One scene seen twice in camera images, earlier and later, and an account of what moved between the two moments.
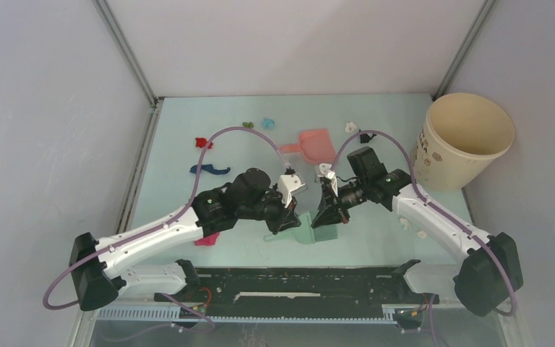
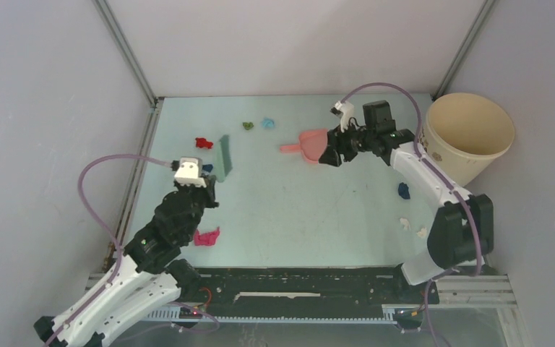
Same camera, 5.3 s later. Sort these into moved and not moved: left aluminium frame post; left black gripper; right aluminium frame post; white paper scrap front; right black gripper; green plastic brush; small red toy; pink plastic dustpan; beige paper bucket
Moved: green plastic brush; right black gripper; left black gripper
Not moved: small red toy; right aluminium frame post; left aluminium frame post; beige paper bucket; pink plastic dustpan; white paper scrap front
